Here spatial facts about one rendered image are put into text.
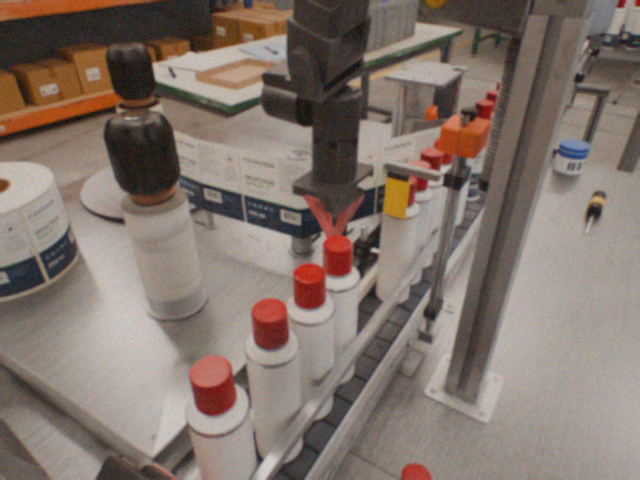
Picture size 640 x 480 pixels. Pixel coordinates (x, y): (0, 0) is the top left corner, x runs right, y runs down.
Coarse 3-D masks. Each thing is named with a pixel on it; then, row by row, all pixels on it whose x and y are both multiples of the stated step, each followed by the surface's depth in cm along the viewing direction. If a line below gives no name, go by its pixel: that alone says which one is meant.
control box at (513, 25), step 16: (432, 0) 49; (448, 0) 47; (464, 0) 45; (480, 0) 43; (496, 0) 42; (512, 0) 40; (528, 0) 39; (608, 0) 41; (448, 16) 48; (464, 16) 46; (480, 16) 44; (496, 16) 42; (512, 16) 41; (608, 16) 42; (496, 32) 44; (512, 32) 41; (592, 32) 42
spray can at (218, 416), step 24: (216, 360) 37; (192, 384) 36; (216, 384) 35; (192, 408) 38; (216, 408) 36; (240, 408) 38; (192, 432) 38; (216, 432) 37; (240, 432) 38; (216, 456) 38; (240, 456) 40
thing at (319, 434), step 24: (480, 192) 103; (456, 240) 88; (432, 264) 81; (360, 312) 71; (408, 312) 71; (384, 336) 67; (360, 360) 64; (360, 384) 60; (336, 408) 57; (312, 432) 55; (312, 456) 52
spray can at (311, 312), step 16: (304, 272) 47; (320, 272) 46; (304, 288) 46; (320, 288) 46; (288, 304) 49; (304, 304) 47; (320, 304) 47; (288, 320) 48; (304, 320) 47; (320, 320) 47; (304, 336) 48; (320, 336) 48; (304, 352) 49; (320, 352) 50; (304, 368) 51; (320, 368) 51; (304, 384) 52; (320, 384) 52; (304, 400) 54; (320, 416) 55
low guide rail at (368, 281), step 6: (372, 270) 74; (366, 276) 73; (372, 276) 73; (360, 282) 72; (366, 282) 72; (372, 282) 73; (360, 288) 71; (366, 288) 72; (360, 294) 70; (360, 300) 71; (252, 408) 53; (252, 414) 53; (252, 420) 52; (198, 474) 47
